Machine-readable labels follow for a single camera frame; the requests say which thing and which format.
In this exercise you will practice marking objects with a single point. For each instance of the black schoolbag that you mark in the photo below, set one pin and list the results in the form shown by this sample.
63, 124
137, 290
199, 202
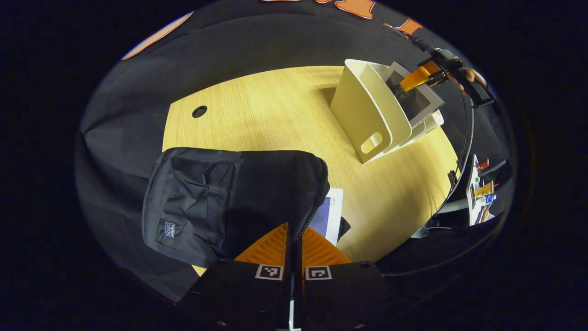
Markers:
197, 197

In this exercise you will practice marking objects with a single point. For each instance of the dark blue book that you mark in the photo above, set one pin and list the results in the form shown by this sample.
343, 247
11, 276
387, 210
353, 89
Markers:
328, 211

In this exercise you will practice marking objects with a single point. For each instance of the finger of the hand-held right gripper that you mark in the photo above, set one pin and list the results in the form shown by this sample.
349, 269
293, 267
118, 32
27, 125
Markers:
420, 76

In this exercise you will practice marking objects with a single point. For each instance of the white spine book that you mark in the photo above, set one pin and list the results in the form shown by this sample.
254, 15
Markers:
420, 103

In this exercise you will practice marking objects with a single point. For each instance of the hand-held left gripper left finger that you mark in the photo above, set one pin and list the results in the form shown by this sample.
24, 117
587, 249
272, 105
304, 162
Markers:
243, 294

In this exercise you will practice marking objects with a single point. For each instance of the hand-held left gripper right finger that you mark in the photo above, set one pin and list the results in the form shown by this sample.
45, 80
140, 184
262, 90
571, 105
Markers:
344, 294

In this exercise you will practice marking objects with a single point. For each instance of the white bookshelf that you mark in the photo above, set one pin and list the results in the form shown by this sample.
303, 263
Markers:
356, 105

